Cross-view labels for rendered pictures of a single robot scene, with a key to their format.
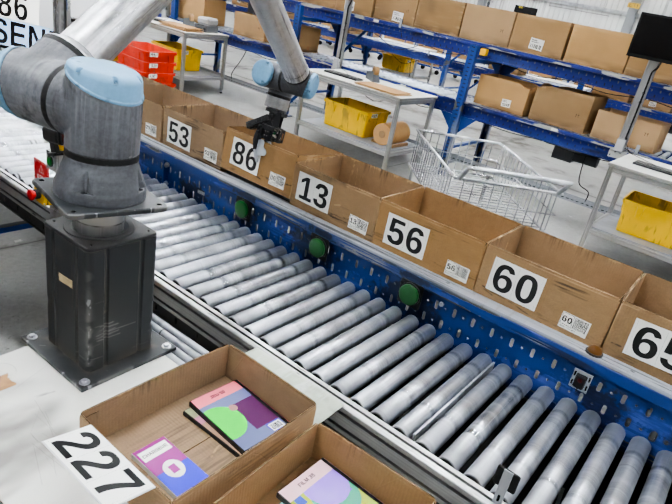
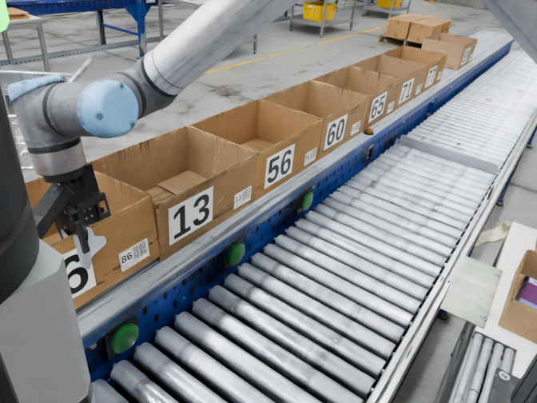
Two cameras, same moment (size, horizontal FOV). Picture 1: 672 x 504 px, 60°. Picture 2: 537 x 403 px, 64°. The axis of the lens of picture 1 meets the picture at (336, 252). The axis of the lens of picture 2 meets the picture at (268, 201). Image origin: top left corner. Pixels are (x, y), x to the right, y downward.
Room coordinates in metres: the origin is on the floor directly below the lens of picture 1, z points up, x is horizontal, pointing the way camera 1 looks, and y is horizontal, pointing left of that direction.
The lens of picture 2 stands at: (1.82, 1.04, 1.60)
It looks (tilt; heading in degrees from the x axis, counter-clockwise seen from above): 32 degrees down; 269
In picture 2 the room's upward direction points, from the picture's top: 5 degrees clockwise
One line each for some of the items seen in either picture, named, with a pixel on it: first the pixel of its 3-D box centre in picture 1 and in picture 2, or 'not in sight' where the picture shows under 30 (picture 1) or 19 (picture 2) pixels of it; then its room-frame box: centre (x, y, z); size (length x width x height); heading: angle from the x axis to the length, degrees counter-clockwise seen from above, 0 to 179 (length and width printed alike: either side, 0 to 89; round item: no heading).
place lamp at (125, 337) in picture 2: (240, 209); (126, 338); (2.09, 0.40, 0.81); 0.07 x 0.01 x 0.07; 56
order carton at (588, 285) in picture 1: (557, 282); (313, 117); (1.63, -0.68, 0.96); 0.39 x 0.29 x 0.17; 56
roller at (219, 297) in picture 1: (260, 283); (297, 321); (1.69, 0.23, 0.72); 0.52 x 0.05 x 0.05; 146
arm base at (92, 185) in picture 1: (101, 170); not in sight; (1.17, 0.53, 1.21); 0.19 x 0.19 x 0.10
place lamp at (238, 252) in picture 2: (316, 247); (237, 254); (1.87, 0.07, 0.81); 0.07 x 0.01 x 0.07; 56
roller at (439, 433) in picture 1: (467, 406); (402, 205); (1.26, -0.42, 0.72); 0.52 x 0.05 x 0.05; 146
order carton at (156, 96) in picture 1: (162, 112); not in sight; (2.73, 0.95, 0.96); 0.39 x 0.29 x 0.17; 56
